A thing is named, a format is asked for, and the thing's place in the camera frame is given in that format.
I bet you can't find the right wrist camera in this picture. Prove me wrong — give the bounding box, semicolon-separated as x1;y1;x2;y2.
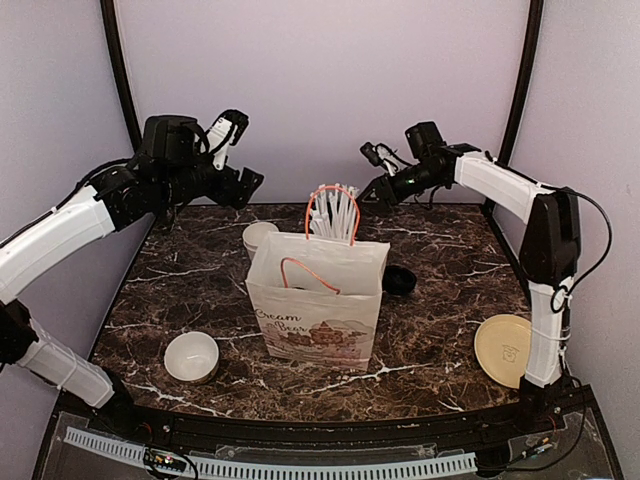
359;142;400;176

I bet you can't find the white slotted cable duct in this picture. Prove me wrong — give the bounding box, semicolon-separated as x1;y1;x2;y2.
64;427;478;479

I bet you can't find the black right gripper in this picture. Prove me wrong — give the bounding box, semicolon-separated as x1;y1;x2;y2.
357;161;446;209

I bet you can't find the black right frame post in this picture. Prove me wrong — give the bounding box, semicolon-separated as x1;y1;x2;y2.
498;0;544;166

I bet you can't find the black corner frame post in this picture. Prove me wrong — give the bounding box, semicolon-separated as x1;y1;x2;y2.
99;0;143;159

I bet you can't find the stack of white paper cups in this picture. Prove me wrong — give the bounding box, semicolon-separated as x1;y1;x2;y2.
242;222;279;260

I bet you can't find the white ceramic bowl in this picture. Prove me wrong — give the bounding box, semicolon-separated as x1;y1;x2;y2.
163;331;220;385

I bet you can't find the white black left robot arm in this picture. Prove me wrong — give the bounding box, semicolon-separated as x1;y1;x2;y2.
1;109;264;436

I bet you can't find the stack of black cup lids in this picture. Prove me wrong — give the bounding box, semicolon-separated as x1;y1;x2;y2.
382;265;417;296

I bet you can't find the white paper takeout bag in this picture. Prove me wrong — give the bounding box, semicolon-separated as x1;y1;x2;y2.
246;207;390;371

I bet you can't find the bundle of white wrapped straws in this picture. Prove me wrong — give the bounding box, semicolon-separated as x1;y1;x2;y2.
305;184;361;245

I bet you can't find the cream yellow plate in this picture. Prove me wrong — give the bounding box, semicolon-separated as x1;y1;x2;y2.
474;314;531;389

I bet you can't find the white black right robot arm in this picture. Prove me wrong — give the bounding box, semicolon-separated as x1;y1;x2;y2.
358;121;595;389

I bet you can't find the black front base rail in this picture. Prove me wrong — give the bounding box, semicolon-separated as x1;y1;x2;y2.
54;386;601;469

